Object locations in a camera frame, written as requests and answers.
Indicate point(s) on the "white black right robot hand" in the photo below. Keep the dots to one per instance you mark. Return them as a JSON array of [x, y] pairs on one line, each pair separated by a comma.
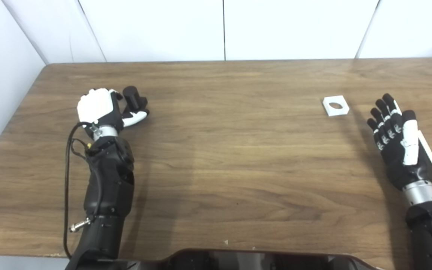
[[409, 168]]

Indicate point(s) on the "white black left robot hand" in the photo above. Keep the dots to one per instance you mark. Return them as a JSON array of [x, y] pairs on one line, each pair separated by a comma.
[[96, 107]]

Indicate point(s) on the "black peg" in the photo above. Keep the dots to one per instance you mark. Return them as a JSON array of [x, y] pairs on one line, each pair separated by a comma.
[[133, 99]]

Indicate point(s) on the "white square piece with hole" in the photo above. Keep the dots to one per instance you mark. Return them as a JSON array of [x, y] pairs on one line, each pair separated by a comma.
[[330, 110]]

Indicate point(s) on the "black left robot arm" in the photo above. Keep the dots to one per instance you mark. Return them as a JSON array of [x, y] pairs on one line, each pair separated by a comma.
[[109, 187]]

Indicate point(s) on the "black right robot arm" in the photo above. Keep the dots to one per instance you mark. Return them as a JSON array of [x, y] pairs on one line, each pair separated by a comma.
[[431, 232]]

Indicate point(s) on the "black robot torso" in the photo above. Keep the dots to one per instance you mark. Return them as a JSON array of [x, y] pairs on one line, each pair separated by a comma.
[[238, 260]]

